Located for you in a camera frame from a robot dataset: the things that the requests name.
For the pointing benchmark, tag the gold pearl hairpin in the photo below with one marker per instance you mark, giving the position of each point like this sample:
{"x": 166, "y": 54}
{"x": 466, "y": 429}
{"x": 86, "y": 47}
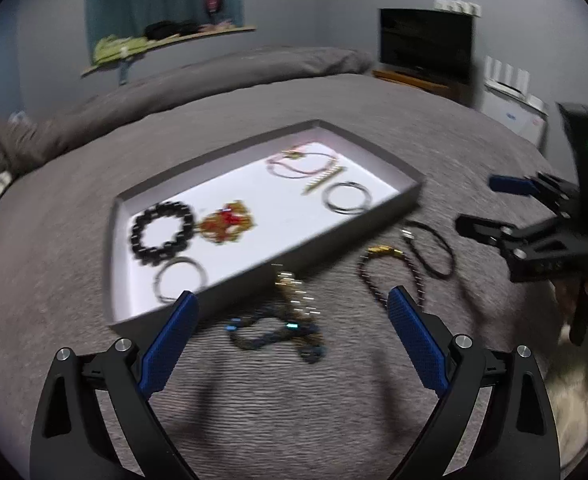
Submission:
{"x": 294, "y": 290}

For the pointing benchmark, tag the white appliance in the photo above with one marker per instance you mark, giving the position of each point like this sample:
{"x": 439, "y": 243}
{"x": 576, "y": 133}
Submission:
{"x": 514, "y": 115}

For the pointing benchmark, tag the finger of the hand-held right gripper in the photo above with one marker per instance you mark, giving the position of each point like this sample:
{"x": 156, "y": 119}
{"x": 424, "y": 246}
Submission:
{"x": 479, "y": 230}
{"x": 511, "y": 185}

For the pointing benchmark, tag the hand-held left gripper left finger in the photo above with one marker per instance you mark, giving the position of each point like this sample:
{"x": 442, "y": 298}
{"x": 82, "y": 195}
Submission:
{"x": 169, "y": 345}

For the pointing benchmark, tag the black cloth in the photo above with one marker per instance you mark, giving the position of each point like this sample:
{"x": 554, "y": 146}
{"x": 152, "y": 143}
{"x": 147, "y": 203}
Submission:
{"x": 169, "y": 30}

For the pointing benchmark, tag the white wall sockets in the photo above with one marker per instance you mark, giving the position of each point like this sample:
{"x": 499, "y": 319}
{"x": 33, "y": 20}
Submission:
{"x": 456, "y": 6}

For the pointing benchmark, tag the green cloth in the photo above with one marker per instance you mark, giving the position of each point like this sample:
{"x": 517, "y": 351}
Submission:
{"x": 116, "y": 50}

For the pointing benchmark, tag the wooden window sill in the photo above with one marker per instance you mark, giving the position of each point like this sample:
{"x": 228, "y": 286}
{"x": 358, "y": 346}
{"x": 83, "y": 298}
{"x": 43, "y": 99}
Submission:
{"x": 214, "y": 32}

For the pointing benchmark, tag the wooden television stand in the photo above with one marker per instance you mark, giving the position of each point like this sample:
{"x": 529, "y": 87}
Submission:
{"x": 424, "y": 85}

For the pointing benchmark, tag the grey duvet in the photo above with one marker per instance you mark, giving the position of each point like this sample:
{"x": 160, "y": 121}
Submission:
{"x": 199, "y": 85}

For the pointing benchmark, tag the grey knitted bedspread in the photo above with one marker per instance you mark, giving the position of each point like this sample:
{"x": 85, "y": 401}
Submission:
{"x": 49, "y": 260}

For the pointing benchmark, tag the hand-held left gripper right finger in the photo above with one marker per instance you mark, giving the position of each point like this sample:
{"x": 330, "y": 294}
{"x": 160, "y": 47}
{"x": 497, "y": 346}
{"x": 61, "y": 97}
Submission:
{"x": 416, "y": 345}

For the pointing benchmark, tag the beige fuzzy cloth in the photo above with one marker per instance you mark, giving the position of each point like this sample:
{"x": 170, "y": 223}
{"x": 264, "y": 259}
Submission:
{"x": 574, "y": 405}

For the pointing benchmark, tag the shallow grey cardboard box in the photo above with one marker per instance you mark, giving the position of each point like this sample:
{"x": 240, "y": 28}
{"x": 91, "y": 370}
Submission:
{"x": 284, "y": 210}

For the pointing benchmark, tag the white router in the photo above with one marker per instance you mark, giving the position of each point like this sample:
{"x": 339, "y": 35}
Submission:
{"x": 506, "y": 75}

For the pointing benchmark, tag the black television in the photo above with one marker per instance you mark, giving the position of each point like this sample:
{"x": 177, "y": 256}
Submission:
{"x": 424, "y": 45}

